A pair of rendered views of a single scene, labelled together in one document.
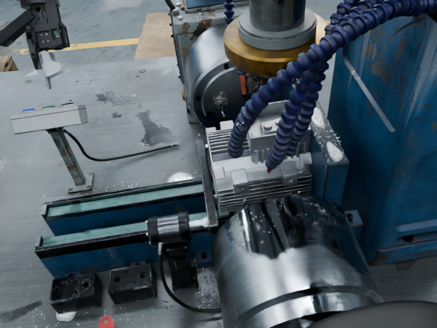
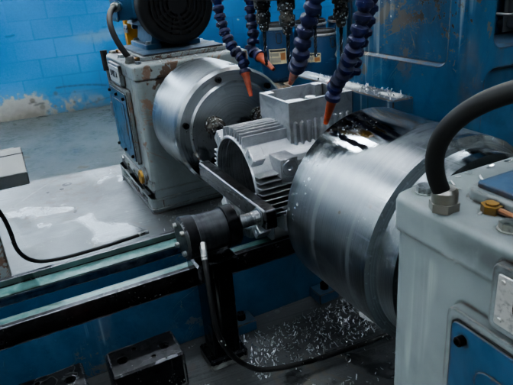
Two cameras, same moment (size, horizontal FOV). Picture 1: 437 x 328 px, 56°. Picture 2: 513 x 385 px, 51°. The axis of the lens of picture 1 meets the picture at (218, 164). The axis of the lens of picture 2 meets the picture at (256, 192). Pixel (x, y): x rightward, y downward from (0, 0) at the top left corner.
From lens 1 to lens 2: 0.47 m
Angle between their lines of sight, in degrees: 29
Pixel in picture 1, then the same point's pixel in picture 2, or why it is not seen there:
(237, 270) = (352, 174)
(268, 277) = (402, 150)
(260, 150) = (300, 123)
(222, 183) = (262, 172)
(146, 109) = (86, 212)
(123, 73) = (39, 189)
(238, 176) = (282, 154)
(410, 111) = (462, 17)
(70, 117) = (9, 164)
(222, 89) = (215, 112)
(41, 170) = not seen: outside the picture
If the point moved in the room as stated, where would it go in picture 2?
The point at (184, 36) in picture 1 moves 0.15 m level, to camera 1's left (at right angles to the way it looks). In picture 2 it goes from (145, 84) to (76, 95)
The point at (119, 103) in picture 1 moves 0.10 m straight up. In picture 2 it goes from (44, 214) to (35, 178)
